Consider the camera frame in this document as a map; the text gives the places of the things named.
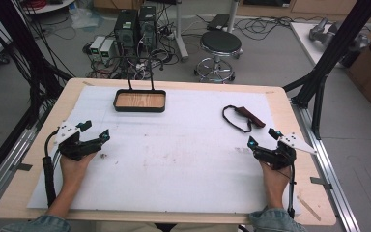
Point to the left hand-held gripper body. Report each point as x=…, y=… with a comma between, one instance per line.
x=74, y=148

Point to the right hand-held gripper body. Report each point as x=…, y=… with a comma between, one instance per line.
x=281, y=156

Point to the black tray with wooden bottom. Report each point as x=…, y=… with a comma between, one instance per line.
x=140, y=100

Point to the person's left hand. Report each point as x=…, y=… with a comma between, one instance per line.
x=72, y=172

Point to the person's right hand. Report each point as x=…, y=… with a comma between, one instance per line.
x=275, y=182

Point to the grey tape strip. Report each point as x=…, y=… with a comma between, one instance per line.
x=320, y=182
x=22, y=167

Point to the right denim sleeve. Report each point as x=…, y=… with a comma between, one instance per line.
x=275, y=220

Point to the denim sleeve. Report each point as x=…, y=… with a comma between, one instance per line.
x=38, y=225
x=275, y=220

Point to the white foam mat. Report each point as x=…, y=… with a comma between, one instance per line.
x=174, y=167

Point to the small white power box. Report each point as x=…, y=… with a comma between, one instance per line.
x=96, y=46
x=107, y=51

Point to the left denim sleeve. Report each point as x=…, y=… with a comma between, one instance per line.
x=38, y=225

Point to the white floor board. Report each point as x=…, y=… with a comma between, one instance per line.
x=306, y=42

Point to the black computer tower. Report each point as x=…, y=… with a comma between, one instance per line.
x=126, y=30
x=147, y=27

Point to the black round stool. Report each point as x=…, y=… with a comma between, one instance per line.
x=220, y=43

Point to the clear plastic bag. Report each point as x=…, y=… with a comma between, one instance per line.
x=85, y=17

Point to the black flat power adapter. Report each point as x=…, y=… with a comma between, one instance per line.
x=218, y=22

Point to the grey metal desk leg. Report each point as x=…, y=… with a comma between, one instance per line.
x=181, y=35

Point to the aluminium rail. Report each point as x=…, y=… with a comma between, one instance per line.
x=6, y=167
x=331, y=174

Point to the black metal frame stand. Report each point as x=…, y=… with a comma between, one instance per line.
x=22, y=48
x=331, y=54

